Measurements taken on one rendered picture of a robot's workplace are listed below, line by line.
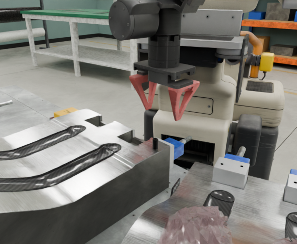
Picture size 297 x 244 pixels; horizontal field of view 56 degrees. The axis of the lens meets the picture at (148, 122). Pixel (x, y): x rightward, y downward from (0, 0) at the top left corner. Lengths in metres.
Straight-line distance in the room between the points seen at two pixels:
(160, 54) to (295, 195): 0.30
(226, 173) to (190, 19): 0.43
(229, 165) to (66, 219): 0.26
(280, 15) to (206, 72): 4.61
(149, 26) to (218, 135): 0.44
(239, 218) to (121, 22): 0.33
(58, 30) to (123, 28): 7.65
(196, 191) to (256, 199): 0.09
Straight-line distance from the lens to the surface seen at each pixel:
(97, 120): 0.64
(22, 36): 6.42
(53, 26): 8.01
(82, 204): 0.41
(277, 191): 0.49
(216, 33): 0.75
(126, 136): 0.55
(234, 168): 0.47
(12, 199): 0.39
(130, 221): 0.48
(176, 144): 0.61
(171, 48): 0.50
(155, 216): 0.35
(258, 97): 1.08
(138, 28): 0.45
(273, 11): 5.45
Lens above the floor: 1.13
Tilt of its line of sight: 24 degrees down
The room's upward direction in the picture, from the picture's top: straight up
